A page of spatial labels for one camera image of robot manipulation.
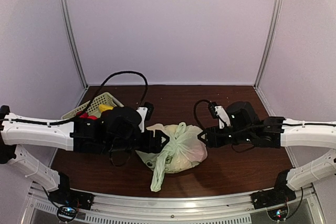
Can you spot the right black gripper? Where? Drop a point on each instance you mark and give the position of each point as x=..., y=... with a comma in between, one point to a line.
x=212, y=134

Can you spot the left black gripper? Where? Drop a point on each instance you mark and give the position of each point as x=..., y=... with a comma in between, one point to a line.
x=156, y=147

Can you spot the pale green plastic bag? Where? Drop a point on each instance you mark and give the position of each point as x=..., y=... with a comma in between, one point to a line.
x=183, y=151

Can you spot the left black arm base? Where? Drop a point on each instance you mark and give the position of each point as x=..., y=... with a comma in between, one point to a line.
x=64, y=195

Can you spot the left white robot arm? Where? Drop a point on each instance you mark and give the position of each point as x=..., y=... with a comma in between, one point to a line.
x=75, y=134

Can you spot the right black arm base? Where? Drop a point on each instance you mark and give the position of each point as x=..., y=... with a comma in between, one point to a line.
x=280, y=194

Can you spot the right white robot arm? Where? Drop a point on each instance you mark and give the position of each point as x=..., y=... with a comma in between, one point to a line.
x=278, y=132

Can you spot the red fruit in basket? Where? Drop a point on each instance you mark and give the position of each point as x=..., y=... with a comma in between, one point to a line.
x=92, y=117

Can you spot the yellow banana in basket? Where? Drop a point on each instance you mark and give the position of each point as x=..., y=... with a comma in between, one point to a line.
x=102, y=108

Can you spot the beige perforated plastic basket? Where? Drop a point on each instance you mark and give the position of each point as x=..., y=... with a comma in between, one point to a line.
x=105, y=99

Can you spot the red apple in basket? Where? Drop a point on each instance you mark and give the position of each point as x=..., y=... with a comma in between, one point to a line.
x=84, y=115

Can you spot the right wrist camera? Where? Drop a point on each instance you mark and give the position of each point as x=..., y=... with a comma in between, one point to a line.
x=219, y=113

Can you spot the aluminium front rail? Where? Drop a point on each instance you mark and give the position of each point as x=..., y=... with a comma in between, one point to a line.
x=234, y=208

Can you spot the right aluminium corner post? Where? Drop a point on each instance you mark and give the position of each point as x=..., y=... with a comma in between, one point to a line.
x=276, y=10

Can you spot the aluminium corner post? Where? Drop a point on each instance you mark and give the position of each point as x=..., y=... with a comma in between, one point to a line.
x=276, y=10
x=72, y=43

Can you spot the left aluminium corner post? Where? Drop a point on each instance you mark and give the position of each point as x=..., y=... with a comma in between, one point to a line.
x=72, y=43

